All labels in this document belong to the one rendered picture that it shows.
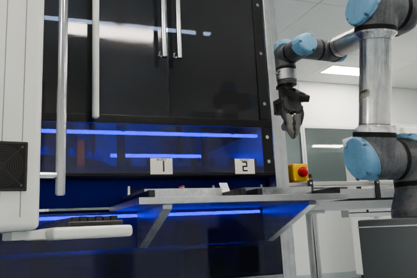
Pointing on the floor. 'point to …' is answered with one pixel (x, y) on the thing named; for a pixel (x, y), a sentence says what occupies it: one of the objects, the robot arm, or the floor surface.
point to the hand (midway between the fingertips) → (294, 134)
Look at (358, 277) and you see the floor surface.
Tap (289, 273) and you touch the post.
